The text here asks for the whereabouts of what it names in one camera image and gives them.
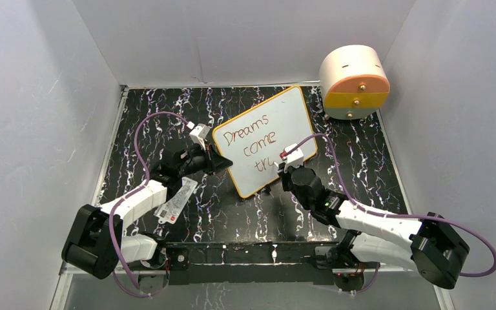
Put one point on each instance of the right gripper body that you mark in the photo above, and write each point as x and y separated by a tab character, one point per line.
288	185

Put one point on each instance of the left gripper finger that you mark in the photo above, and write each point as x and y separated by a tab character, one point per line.
218	159
212	170

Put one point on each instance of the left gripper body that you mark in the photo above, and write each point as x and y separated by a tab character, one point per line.
199	161

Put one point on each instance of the yellow framed whiteboard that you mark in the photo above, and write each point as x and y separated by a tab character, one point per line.
254	139

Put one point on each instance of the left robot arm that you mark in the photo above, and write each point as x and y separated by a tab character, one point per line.
96	243

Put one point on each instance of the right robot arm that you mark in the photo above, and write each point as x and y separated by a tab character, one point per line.
430	246

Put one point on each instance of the flat packaged ruler set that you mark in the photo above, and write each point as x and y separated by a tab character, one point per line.
171	210

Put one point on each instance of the round three drawer cabinet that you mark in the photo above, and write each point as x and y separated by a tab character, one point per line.
353	82

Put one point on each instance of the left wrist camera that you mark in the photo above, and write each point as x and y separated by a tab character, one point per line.
198	134

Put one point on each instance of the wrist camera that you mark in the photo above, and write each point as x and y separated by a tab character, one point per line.
198	134
291	156

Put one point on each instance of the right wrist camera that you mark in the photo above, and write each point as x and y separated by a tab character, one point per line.
291	156

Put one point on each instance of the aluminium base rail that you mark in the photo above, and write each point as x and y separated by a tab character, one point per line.
248	259

